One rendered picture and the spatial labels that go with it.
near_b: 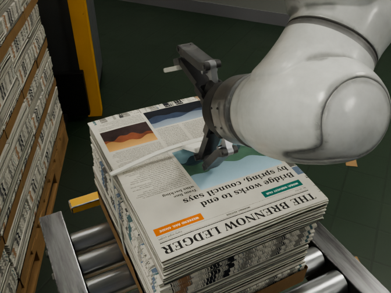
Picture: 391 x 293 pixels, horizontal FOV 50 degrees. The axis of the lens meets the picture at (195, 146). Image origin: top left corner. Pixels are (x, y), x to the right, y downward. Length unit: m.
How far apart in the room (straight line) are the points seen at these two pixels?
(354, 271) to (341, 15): 0.58
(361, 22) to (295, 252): 0.44
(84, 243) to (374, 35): 0.70
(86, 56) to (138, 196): 2.06
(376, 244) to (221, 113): 1.68
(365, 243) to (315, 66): 1.74
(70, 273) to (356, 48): 0.66
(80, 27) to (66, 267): 1.88
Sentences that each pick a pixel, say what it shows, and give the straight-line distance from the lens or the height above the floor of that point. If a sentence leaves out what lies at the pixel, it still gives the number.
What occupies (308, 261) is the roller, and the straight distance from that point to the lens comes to 0.89.
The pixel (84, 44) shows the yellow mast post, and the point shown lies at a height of 0.50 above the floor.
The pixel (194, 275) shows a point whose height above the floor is 0.97.
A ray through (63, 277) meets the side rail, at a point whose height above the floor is 0.80.
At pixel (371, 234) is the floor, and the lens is 2.14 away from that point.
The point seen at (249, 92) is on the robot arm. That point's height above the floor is 1.27.
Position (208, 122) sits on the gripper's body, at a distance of 0.55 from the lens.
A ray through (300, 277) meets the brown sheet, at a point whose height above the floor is 0.82.
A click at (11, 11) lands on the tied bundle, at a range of 1.87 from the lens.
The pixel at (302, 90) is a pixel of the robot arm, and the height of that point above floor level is 1.30.
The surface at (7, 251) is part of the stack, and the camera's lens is 1.61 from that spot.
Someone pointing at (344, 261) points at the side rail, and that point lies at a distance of 0.91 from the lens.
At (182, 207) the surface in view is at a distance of 0.62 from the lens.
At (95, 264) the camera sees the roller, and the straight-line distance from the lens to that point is 0.89.
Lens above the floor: 1.47
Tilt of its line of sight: 36 degrees down
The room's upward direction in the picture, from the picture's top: straight up
